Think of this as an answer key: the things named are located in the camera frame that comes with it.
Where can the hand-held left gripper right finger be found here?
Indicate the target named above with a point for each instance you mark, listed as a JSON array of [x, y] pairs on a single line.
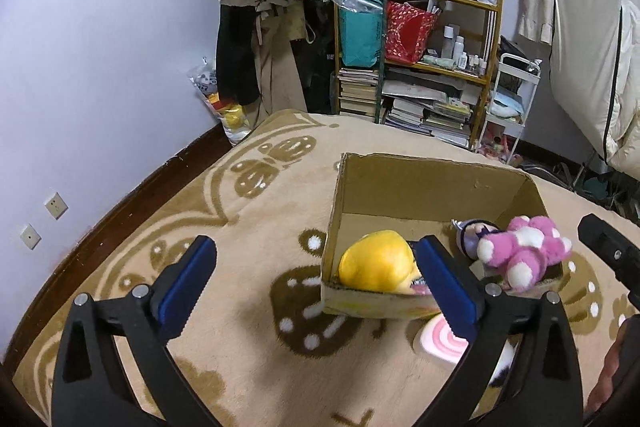
[[445, 287]]

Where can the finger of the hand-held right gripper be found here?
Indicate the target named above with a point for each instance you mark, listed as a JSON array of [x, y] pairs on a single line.
[[610, 252]]

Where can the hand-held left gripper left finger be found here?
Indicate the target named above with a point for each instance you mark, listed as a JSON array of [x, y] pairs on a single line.
[[187, 287]]

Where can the yellow plush toy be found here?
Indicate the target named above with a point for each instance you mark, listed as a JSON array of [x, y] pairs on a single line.
[[375, 262]]

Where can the pink and white plush toy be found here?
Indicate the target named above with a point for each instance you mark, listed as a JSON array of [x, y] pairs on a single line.
[[520, 247]]

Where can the cardboard box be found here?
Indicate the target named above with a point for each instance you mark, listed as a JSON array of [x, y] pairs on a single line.
[[425, 187]]

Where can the person's right hand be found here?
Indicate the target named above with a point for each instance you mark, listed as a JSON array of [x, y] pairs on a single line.
[[607, 367]]

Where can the beige flower blanket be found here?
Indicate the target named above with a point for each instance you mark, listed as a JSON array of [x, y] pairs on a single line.
[[225, 257]]

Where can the pink swirl roll plush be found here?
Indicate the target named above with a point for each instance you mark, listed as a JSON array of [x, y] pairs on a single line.
[[440, 339]]

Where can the black and white fluffy plush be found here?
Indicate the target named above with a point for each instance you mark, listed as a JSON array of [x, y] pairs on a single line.
[[502, 362]]

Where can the pink toys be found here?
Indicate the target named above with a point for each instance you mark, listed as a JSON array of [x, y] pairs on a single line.
[[500, 147]]

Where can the pile of books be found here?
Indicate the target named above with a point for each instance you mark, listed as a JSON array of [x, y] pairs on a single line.
[[435, 117]]

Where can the blue and white cloth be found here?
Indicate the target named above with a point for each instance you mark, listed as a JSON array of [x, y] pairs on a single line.
[[505, 104]]

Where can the plastic-wrapped plush bouquet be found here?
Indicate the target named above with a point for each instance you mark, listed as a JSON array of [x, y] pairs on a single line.
[[225, 107]]

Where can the wooden shelf rack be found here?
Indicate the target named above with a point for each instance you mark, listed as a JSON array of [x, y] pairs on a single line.
[[465, 75]]

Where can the white trolley cart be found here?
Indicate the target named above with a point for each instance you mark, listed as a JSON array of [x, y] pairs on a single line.
[[515, 59]]

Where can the pale green cloth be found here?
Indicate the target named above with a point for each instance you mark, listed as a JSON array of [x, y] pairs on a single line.
[[440, 62]]

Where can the black bag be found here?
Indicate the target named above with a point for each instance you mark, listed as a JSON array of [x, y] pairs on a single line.
[[512, 48]]

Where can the beige hanging coat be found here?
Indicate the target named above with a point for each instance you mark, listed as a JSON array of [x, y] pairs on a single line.
[[277, 72]]

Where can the black hanging coat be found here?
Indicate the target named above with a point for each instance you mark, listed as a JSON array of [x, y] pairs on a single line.
[[235, 57]]

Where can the green pole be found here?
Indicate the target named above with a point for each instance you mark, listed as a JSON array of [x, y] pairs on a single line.
[[382, 57]]

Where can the group of white cosmetic bottles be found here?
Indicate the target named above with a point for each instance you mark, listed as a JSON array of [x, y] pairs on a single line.
[[452, 42]]

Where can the dark hanging garment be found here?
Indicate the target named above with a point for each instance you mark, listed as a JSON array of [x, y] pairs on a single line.
[[317, 67]]

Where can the red patterned bag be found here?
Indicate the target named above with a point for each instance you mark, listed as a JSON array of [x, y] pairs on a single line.
[[407, 34]]

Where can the teal paper bag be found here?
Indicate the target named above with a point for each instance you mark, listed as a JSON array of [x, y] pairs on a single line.
[[360, 37]]

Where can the white wall outlet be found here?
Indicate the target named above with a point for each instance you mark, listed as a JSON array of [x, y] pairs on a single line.
[[30, 237], [55, 205]]

